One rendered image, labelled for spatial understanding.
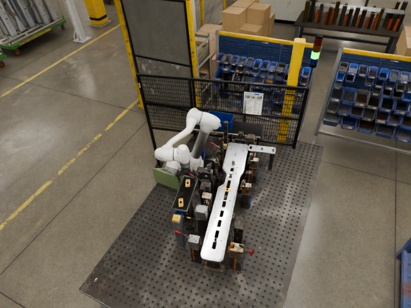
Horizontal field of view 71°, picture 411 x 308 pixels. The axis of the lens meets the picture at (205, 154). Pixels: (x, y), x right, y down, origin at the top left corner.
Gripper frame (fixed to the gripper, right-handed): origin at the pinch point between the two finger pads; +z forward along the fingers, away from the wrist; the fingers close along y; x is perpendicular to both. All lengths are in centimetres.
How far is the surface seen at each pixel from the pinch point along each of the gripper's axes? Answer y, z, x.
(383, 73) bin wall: 240, -8, 153
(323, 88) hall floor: 248, 121, 320
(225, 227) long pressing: 32, 20, -37
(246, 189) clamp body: 55, 20, 2
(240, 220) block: 45, 17, -33
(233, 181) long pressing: 42.7, 20.1, 12.5
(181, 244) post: -8, 43, -39
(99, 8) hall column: -282, 76, 719
